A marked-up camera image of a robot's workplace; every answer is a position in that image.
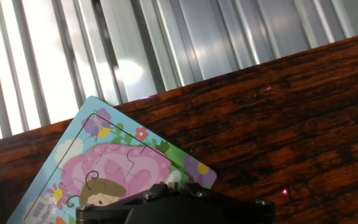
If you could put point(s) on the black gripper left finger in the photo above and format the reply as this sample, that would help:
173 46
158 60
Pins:
120 208

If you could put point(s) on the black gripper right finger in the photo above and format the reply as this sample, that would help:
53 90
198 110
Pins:
247 210

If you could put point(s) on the white green jigsaw puzzle piece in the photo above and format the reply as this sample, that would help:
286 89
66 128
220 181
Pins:
174 178

